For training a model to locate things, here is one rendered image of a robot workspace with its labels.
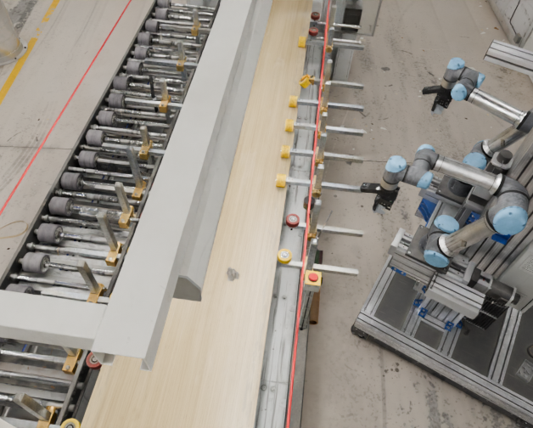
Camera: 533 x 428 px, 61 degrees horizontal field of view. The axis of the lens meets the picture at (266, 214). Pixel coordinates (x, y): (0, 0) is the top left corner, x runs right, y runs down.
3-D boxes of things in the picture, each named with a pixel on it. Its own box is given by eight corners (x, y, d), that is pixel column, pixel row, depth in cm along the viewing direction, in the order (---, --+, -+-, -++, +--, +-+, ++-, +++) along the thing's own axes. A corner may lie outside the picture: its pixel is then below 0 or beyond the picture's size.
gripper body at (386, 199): (389, 211, 208) (395, 195, 198) (371, 204, 210) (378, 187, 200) (395, 200, 212) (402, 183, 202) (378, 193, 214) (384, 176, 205)
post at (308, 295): (306, 321, 248) (316, 281, 213) (305, 329, 246) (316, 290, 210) (298, 320, 249) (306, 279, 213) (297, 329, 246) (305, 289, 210)
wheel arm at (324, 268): (356, 273, 258) (358, 268, 254) (356, 278, 256) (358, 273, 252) (280, 262, 260) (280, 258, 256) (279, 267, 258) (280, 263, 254)
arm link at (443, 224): (453, 232, 234) (462, 216, 223) (448, 252, 226) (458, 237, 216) (429, 224, 237) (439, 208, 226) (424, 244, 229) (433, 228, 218)
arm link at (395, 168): (406, 170, 186) (385, 163, 188) (399, 188, 195) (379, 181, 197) (411, 158, 190) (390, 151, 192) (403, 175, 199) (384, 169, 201)
